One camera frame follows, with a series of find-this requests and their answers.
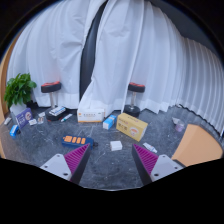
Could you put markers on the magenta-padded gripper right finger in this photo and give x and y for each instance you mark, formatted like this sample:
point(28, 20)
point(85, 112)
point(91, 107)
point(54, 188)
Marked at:
point(163, 165)

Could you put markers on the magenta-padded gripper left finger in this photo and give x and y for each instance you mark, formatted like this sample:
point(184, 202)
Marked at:
point(55, 165)

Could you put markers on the white charger block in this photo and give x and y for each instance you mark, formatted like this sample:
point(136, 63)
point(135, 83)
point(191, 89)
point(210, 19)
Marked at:
point(116, 145)

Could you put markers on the small white tube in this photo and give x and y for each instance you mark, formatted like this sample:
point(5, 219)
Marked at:
point(150, 147)

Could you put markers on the blue power strip orange sockets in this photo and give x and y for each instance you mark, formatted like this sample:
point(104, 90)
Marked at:
point(77, 141)

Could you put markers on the small purple cup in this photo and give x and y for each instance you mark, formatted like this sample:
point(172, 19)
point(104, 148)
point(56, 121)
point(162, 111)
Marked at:
point(179, 127)

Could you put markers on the small white orange packet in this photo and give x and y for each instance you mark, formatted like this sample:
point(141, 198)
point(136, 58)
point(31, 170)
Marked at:
point(40, 120)

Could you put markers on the white tube teal cap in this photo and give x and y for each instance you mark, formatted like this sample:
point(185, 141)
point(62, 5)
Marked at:
point(66, 117)

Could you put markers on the yellow tea box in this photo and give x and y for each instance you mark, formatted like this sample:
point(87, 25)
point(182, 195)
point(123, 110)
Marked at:
point(131, 126)

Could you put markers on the flat white blue box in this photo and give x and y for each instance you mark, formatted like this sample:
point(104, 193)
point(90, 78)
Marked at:
point(57, 111)

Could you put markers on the purple box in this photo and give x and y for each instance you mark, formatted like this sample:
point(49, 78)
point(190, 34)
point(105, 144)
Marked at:
point(24, 117)

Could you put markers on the long white medicine box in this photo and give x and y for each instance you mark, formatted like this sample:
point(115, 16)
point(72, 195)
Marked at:
point(90, 115)

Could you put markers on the small blue white box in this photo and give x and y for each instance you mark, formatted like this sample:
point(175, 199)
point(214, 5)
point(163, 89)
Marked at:
point(109, 122)

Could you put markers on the black red bar stool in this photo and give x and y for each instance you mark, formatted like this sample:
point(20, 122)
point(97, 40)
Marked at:
point(51, 87)
point(136, 87)

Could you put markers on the green potted plant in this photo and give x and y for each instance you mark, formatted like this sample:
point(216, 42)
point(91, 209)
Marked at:
point(19, 90)

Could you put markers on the white curtain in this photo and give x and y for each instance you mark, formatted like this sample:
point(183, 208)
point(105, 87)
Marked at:
point(53, 46)
point(156, 56)

